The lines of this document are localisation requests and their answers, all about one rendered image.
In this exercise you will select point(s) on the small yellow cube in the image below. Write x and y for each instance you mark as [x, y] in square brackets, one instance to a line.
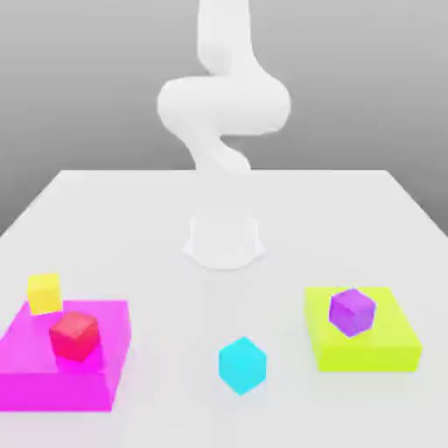
[44, 294]

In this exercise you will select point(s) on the large magenta box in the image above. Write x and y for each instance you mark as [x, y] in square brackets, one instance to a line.
[42, 381]

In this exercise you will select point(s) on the small red cube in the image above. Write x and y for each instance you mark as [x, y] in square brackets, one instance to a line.
[74, 336]

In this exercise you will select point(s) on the large lime box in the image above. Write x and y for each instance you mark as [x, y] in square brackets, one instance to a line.
[367, 350]

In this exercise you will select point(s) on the small purple cube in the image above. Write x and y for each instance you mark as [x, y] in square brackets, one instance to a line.
[352, 312]

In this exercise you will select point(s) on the small cyan cube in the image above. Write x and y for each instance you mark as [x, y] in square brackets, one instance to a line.
[242, 365]

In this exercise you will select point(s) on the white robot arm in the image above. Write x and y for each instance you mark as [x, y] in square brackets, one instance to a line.
[224, 105]

